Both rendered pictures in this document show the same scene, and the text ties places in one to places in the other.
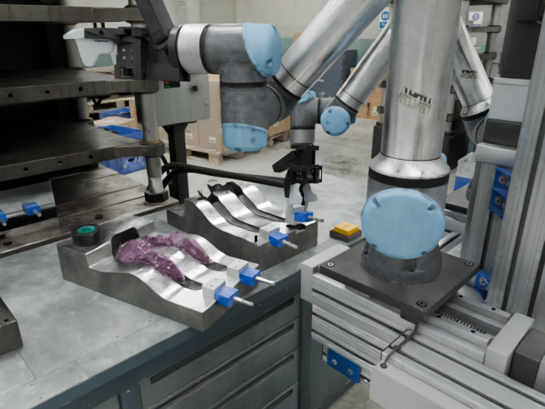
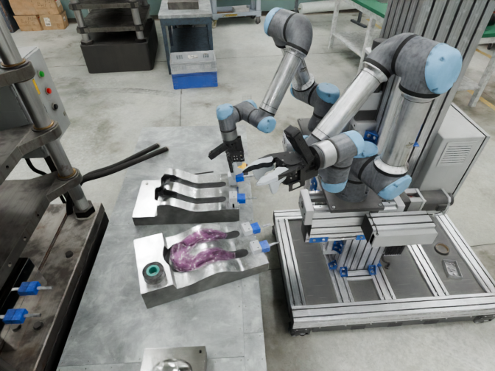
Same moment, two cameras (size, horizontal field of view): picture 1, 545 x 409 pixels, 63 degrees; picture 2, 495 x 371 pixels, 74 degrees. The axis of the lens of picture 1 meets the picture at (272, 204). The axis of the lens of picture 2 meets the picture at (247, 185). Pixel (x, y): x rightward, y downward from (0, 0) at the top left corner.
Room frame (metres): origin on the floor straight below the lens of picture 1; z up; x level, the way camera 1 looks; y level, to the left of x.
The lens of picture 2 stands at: (0.43, 0.81, 1.98)
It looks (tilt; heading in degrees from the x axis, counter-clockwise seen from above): 42 degrees down; 311
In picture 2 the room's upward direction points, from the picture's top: straight up
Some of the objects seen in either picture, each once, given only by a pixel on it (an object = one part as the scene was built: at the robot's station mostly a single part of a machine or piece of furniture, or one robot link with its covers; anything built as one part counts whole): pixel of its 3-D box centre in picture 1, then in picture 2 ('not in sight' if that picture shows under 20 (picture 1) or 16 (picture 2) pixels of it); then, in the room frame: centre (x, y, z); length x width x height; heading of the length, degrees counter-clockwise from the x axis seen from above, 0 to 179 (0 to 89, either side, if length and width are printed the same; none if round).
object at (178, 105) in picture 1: (180, 189); (68, 190); (2.07, 0.45, 0.74); 0.31 x 0.22 x 1.47; 134
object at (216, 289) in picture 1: (229, 297); (266, 246); (0.94, 0.10, 0.86); 0.13 x 0.05 x 0.05; 61
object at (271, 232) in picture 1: (281, 240); (243, 198); (1.18, -0.02, 0.89); 0.13 x 0.05 x 0.05; 44
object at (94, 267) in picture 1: (158, 263); (201, 255); (1.11, 0.32, 0.86); 0.50 x 0.26 x 0.11; 61
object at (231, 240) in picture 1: (238, 216); (188, 194); (1.42, 0.12, 0.87); 0.50 x 0.26 x 0.14; 44
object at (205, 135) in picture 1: (203, 114); not in sight; (5.65, 0.86, 0.47); 1.22 x 0.80 x 0.94; 53
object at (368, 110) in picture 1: (373, 93); (36, 4); (7.93, -1.75, 0.42); 0.86 x 0.33 x 0.83; 49
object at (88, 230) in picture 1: (87, 234); (153, 272); (1.14, 0.52, 0.93); 0.08 x 0.08 x 0.04
